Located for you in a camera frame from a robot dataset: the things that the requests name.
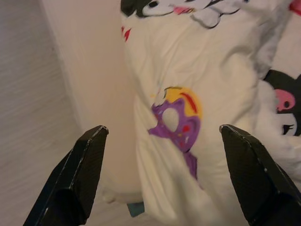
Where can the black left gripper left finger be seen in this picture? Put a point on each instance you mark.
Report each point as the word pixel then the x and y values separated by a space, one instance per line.
pixel 77 179

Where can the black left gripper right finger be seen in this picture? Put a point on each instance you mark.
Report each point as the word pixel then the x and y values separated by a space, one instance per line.
pixel 258 179

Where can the cream cartoon print quilt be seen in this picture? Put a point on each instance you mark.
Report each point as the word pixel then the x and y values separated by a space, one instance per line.
pixel 211 70

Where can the mattress with beige sheet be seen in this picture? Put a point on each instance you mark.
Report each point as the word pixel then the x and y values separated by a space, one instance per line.
pixel 94 70

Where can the dark bed frame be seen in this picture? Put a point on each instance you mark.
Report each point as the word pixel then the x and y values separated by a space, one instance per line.
pixel 136 209

